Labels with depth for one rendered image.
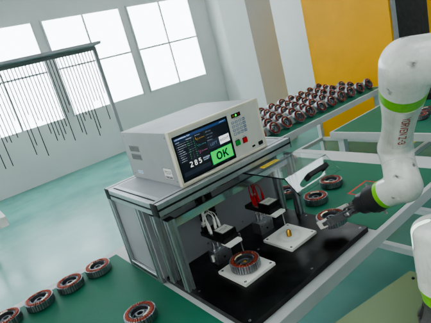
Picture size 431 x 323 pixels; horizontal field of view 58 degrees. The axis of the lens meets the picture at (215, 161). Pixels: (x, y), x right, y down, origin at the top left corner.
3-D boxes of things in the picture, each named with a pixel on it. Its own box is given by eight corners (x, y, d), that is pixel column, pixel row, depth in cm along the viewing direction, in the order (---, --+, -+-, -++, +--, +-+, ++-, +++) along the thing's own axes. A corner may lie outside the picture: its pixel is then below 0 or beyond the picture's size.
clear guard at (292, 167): (340, 170, 145) (338, 154, 144) (300, 196, 132) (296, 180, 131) (276, 163, 171) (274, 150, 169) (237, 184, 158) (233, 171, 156)
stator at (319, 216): (353, 218, 147) (351, 209, 146) (336, 232, 141) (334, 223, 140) (328, 214, 156) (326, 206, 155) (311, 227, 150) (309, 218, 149)
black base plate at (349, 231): (368, 231, 149) (367, 226, 148) (251, 333, 113) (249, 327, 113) (278, 210, 186) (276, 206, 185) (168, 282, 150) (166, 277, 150)
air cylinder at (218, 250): (233, 256, 153) (229, 243, 151) (219, 265, 148) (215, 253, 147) (224, 252, 157) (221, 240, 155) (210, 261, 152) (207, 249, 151)
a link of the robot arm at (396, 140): (383, 117, 98) (432, 109, 95) (375, 81, 103) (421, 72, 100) (379, 173, 129) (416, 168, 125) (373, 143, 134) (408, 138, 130)
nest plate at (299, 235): (317, 233, 153) (316, 230, 152) (292, 252, 144) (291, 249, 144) (287, 225, 164) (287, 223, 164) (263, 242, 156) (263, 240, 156)
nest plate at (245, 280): (276, 265, 139) (275, 261, 139) (245, 287, 131) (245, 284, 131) (247, 254, 151) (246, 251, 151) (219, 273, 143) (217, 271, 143)
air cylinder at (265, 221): (274, 227, 166) (271, 216, 164) (262, 235, 162) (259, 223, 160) (265, 225, 170) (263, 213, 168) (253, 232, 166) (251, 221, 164)
